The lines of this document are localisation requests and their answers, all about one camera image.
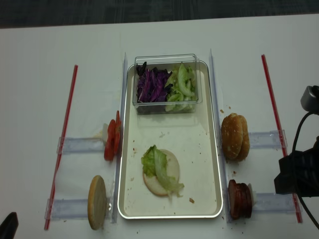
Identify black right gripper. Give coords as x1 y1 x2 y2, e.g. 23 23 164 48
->
274 140 319 197

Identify round sausage meat patty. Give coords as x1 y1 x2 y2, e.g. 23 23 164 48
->
228 179 241 220

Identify rear meat patty slice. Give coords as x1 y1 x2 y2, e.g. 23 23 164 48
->
245 185 252 218

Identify shredded green lettuce pile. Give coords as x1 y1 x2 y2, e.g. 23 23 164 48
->
164 63 197 102

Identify green lettuce leaf on bun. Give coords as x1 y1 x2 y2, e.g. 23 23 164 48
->
141 145 184 198

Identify rear tomato slice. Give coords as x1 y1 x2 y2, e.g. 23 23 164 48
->
114 111 122 154

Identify tomato slice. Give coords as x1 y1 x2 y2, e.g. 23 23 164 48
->
114 111 122 154
104 119 116 161

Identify front tomato slice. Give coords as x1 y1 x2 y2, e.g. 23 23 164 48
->
104 119 116 161

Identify white pusher block tomato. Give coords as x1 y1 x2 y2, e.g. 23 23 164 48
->
101 123 109 144

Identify white pusher block patty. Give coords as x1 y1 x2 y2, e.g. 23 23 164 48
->
247 183 257 207

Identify rear sesame bun top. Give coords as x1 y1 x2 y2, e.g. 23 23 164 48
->
236 115 250 161

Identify sesame bun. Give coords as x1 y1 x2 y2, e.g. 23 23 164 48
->
221 113 243 160
236 115 250 161

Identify right red straw strip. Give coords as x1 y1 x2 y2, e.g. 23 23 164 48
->
261 54 303 224

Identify red straw strip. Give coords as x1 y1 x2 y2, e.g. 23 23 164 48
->
261 54 303 224
44 65 78 231

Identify front sesame bun top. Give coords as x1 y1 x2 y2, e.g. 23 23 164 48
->
221 113 243 160

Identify white rectangular metal tray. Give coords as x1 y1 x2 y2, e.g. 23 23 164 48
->
118 61 223 219

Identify bottom bun slice on tray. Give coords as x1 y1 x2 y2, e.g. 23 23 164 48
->
141 149 180 197

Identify clear plastic salad container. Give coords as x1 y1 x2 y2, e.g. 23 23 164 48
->
132 54 201 115

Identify shredded purple cabbage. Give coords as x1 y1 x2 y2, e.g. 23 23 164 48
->
136 62 171 103

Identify upright bun slice left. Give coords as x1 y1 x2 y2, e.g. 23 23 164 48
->
87 175 107 230

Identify left red straw strip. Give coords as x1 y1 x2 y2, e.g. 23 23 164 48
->
44 65 78 231

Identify black left robot gripper tip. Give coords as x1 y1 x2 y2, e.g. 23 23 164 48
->
0 212 19 239

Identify black camera cable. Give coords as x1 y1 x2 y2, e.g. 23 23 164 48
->
291 111 319 231

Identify clear right bun holder rail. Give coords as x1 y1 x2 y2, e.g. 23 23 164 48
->
249 130 287 149

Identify clear bun holder rail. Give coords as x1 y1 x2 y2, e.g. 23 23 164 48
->
249 130 287 149
44 199 88 220

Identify clear patty holder rail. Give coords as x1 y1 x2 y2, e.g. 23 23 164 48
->
252 193 295 213

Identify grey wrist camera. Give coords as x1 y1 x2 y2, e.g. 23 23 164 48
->
301 86 319 113

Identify clear tomato holder rail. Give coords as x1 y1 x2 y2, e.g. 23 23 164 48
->
57 137 105 155

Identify clear left bun holder rail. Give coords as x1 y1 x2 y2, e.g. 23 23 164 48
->
44 199 88 220

